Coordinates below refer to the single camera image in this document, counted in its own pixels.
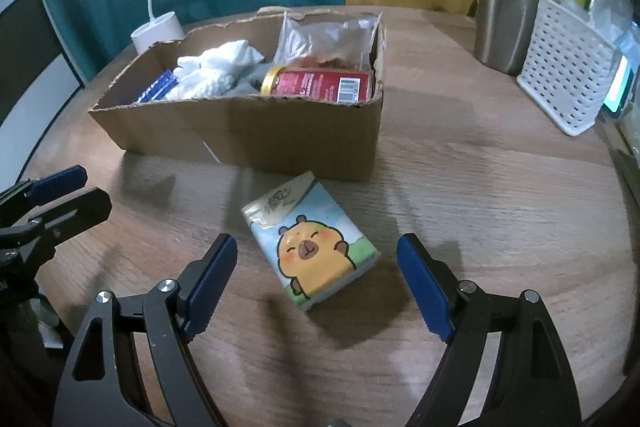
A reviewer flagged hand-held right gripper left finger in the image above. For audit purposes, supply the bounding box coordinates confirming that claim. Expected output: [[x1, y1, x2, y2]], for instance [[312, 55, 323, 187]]
[[52, 233, 239, 427]]

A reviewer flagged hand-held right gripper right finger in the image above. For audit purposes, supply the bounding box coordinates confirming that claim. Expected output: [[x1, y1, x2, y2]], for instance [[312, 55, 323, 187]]
[[396, 233, 583, 427]]

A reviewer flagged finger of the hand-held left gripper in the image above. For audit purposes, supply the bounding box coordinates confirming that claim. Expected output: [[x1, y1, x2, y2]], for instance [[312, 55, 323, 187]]
[[27, 188, 113, 250], [0, 165, 88, 212]]

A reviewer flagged cartoon tissue packet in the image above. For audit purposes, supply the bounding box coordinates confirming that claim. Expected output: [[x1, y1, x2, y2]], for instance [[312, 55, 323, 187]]
[[241, 170, 382, 312]]

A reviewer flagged blue packet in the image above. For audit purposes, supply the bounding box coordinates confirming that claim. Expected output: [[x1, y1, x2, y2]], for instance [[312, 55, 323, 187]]
[[132, 69, 178, 104]]

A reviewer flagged cardboard box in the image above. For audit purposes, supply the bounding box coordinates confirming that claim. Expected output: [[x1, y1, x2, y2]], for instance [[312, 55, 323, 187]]
[[88, 6, 388, 182]]

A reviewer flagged white cloth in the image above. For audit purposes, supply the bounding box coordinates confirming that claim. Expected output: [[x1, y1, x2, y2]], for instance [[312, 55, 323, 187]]
[[165, 39, 264, 102]]

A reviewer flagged clear plastic bag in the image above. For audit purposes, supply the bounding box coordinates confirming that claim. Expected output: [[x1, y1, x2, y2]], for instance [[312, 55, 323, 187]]
[[274, 11, 382, 70]]

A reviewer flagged grey knit glove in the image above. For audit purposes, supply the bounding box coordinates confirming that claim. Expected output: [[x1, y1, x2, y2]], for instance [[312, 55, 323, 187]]
[[227, 62, 273, 98]]

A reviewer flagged red can with gold rim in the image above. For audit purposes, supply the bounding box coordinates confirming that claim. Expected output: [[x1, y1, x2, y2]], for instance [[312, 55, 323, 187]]
[[261, 65, 375, 104]]

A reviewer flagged white perforated basket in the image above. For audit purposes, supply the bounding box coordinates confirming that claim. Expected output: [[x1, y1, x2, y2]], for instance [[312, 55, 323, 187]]
[[516, 0, 626, 136]]

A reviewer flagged teal cased phone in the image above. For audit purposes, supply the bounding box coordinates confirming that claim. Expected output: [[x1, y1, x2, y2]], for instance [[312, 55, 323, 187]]
[[602, 54, 638, 118]]

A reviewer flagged stainless steel tumbler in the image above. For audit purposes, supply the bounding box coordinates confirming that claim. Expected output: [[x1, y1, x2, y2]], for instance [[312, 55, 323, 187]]
[[473, 0, 553, 75]]

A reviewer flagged crumpled clear plastic wrap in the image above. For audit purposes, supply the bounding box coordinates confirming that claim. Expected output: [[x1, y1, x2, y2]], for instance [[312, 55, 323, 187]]
[[590, 0, 640, 52]]

